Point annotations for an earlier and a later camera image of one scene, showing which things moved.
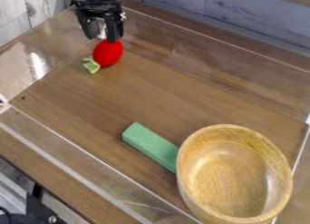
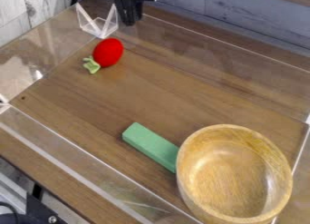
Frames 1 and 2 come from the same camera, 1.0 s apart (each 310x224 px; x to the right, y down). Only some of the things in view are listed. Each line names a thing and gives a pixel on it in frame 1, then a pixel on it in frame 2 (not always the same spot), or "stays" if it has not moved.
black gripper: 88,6 to 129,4
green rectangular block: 156,147 stays
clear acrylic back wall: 260,79 stays
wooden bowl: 234,178 stays
